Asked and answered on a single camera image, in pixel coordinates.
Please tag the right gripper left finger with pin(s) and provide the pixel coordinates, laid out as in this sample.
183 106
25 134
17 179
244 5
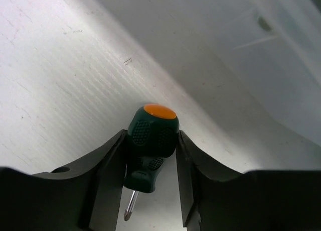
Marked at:
82 195

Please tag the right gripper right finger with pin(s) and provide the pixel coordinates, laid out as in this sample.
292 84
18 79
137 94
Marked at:
215 197

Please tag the green stubby screwdriver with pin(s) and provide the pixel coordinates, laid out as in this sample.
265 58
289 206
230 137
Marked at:
151 138

